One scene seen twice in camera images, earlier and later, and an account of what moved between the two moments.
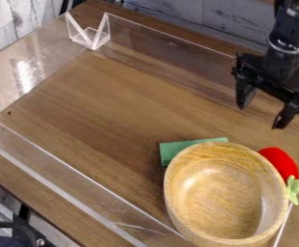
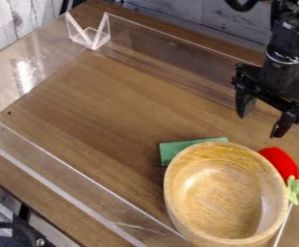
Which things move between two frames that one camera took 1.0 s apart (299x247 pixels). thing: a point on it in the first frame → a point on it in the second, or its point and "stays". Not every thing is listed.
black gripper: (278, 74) → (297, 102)
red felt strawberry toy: (289, 171) stays
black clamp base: (25, 231) stays
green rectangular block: (169, 149) stays
